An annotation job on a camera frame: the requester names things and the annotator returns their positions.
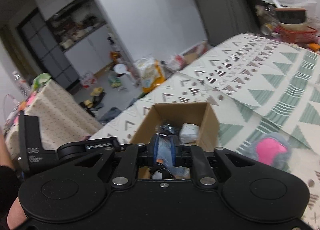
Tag blue denim soft toy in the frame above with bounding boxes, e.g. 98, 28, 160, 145
149, 134, 190, 180

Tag grey plush toy pink patches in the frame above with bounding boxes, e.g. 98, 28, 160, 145
242, 132, 292, 170

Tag white wrapped soft bundle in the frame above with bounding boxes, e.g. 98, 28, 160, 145
179, 123, 200, 144

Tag person's right hand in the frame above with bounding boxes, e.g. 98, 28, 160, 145
7, 198, 27, 229

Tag black sparkly pouch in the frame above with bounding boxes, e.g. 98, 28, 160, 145
157, 123, 181, 136

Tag brown cardboard box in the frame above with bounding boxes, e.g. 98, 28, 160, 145
131, 103, 219, 187

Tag beige dotted cloth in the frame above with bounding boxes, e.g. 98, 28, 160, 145
4, 79, 103, 160

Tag yellow white large bag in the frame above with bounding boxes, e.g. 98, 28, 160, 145
135, 57, 165, 93

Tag white electric kettle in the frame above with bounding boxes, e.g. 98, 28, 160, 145
113, 64, 135, 84

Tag white red plastic bag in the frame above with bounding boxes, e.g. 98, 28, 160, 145
166, 54, 186, 72

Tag patterned white green blanket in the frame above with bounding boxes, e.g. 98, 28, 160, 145
93, 34, 319, 229

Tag tin can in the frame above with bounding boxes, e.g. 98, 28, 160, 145
260, 24, 273, 36

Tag red plastic basket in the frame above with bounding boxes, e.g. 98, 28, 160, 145
278, 26, 318, 44

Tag black white bowl stack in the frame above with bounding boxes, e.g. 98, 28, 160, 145
274, 7, 308, 31

